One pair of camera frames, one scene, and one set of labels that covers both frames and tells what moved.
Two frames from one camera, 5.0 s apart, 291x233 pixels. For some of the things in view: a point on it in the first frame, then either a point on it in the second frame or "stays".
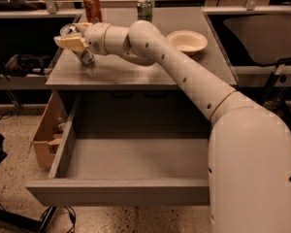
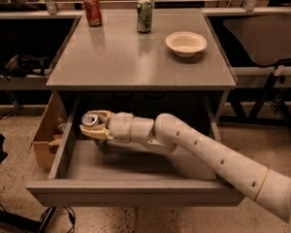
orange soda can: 92,7 stays
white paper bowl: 187,41 stays
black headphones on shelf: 18,65 stays
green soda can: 144,6 stays
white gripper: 94,38 → 121,126
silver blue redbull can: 86,56 → 91,119
